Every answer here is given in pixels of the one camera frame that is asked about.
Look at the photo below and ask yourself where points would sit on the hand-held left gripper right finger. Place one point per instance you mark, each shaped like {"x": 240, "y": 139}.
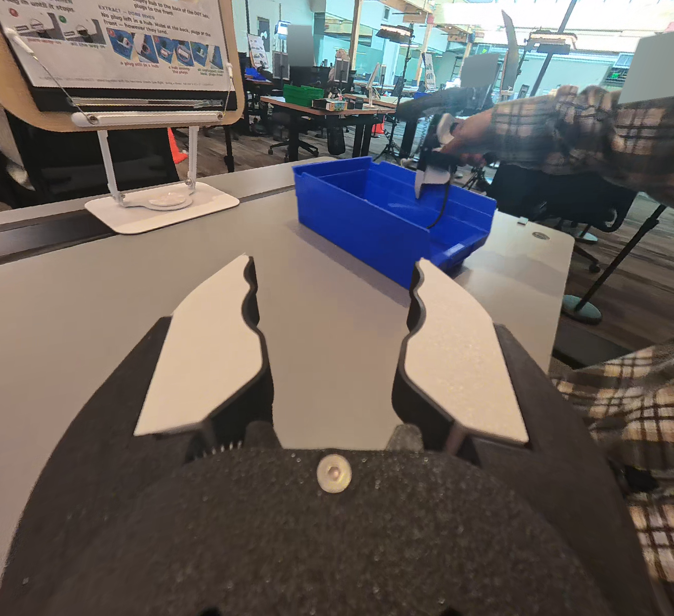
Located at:
{"x": 458, "y": 363}

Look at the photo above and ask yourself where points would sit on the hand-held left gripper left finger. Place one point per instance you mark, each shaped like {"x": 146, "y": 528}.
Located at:
{"x": 205, "y": 358}

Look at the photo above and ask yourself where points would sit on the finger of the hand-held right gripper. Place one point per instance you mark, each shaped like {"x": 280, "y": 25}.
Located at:
{"x": 434, "y": 176}

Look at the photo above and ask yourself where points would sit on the blue plastic bin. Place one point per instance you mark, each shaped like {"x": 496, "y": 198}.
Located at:
{"x": 368, "y": 216}

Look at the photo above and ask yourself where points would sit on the person's right hand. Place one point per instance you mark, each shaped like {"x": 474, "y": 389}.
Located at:
{"x": 476, "y": 134}

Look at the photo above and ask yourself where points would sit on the black tripod light stand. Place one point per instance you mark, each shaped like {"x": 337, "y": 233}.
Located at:
{"x": 405, "y": 74}

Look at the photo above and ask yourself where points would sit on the orange traffic cone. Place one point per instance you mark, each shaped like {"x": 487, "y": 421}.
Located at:
{"x": 377, "y": 129}
{"x": 177, "y": 147}

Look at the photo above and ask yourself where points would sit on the wooden top office desk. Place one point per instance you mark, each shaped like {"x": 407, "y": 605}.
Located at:
{"x": 316, "y": 105}

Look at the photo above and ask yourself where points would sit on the black office chair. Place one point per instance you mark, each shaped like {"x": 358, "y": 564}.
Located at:
{"x": 568, "y": 195}
{"x": 295, "y": 132}

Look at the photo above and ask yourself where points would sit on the pole stand with teal base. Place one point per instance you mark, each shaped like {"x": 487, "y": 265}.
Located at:
{"x": 582, "y": 308}

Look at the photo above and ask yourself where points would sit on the green crate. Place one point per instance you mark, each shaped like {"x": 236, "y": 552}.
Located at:
{"x": 303, "y": 94}

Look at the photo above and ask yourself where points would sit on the person's plaid shirt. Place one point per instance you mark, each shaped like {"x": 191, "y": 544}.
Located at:
{"x": 621, "y": 405}

